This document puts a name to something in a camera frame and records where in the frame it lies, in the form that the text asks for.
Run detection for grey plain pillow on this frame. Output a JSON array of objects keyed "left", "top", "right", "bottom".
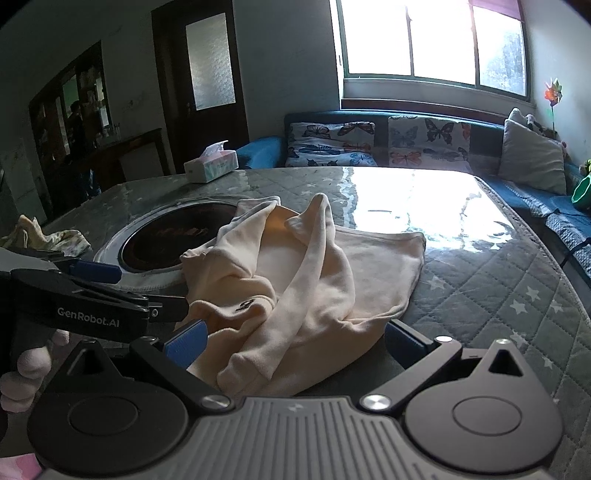
[{"left": 498, "top": 108, "right": 567, "bottom": 195}]

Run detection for cream sweatshirt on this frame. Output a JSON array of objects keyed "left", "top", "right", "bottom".
[{"left": 180, "top": 193, "right": 426, "bottom": 400}]

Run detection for butterfly cushion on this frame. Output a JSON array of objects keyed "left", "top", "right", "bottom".
[
  {"left": 286, "top": 122, "right": 377, "bottom": 167},
  {"left": 388, "top": 115, "right": 472, "bottom": 173}
]

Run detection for left butterfly cushion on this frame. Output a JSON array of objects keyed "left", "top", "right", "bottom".
[{"left": 286, "top": 122, "right": 377, "bottom": 167}]

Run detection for white tissue box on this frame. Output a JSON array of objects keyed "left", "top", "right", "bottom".
[{"left": 184, "top": 141, "right": 238, "bottom": 184}]

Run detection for colourful pinwheel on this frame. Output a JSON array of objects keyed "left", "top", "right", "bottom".
[{"left": 544, "top": 78, "right": 563, "bottom": 131}]

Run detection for right butterfly cushion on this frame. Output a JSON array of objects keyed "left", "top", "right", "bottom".
[{"left": 388, "top": 115, "right": 472, "bottom": 173}]

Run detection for dark glass cabinet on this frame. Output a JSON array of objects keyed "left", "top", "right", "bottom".
[{"left": 29, "top": 42, "right": 112, "bottom": 218}]

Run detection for stuffed toys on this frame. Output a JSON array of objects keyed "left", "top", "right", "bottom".
[{"left": 579, "top": 159, "right": 591, "bottom": 177}]

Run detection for blue corner sofa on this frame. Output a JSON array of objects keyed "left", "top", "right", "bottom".
[{"left": 235, "top": 109, "right": 591, "bottom": 287}]

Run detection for green framed window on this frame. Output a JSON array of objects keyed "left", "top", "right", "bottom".
[{"left": 337, "top": 1, "right": 530, "bottom": 99}]

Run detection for crumpled floral cloth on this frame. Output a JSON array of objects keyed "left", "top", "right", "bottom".
[{"left": 0, "top": 215, "right": 91, "bottom": 257}]

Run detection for dark wooden door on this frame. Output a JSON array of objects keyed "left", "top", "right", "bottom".
[{"left": 151, "top": 1, "right": 249, "bottom": 173}]

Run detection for green plastic bowl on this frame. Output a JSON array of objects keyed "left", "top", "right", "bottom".
[{"left": 571, "top": 175, "right": 591, "bottom": 211}]

